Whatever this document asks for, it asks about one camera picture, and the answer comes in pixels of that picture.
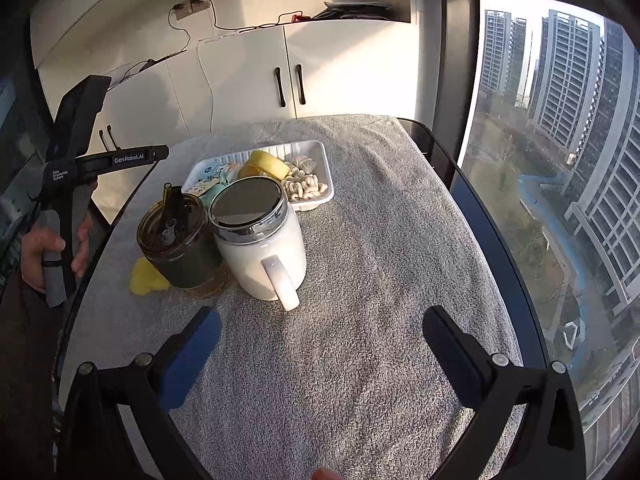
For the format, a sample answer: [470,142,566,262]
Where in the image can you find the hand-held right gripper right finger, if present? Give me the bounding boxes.
[422,304,586,480]

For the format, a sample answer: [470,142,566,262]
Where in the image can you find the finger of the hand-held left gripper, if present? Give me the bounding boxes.
[75,144,170,177]

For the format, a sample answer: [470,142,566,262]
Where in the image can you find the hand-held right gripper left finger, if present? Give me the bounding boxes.
[57,305,223,480]

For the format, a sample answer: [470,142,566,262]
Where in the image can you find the yellow sponge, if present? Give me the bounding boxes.
[129,256,170,296]
[248,150,291,179]

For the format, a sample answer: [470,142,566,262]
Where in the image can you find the white plastic tray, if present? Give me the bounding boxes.
[181,140,335,212]

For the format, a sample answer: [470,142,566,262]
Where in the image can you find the person's left forearm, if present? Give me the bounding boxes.
[0,270,66,411]

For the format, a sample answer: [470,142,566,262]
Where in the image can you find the person's left hand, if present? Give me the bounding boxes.
[21,210,93,291]

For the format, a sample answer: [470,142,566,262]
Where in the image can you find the amber glass tumbler green sleeve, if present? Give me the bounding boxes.
[136,183,228,300]

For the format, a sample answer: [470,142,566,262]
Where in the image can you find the white mug with chrome lid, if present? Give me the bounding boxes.
[207,177,307,312]

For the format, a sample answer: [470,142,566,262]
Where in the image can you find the grey towel table cover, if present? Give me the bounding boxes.
[59,114,525,480]

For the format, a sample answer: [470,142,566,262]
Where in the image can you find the white lower cabinet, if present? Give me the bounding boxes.
[30,10,436,226]

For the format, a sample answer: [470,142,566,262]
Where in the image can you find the high-rise buildings outside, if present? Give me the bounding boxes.
[480,7,640,311]

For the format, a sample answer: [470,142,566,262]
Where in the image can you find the white cable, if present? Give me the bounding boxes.
[196,37,216,133]

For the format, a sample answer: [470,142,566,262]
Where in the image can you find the black cable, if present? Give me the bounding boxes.
[122,7,193,80]
[207,0,301,30]

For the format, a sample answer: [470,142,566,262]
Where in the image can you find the wall power outlet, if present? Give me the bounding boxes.
[172,0,211,20]

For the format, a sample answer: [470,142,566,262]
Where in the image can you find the black window frame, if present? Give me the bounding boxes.
[427,0,483,181]

